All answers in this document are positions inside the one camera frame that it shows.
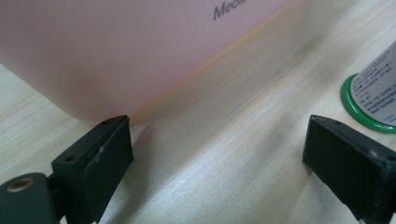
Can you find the white can with green rim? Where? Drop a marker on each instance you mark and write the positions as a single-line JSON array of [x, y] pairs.
[[375, 93]]

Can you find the pink plastic box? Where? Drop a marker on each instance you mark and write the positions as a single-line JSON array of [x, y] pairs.
[[109, 53]]

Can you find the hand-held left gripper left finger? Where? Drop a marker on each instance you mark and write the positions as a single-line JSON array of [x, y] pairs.
[[93, 168]]

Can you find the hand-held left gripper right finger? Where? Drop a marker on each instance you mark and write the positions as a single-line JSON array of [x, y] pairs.
[[345, 161]]

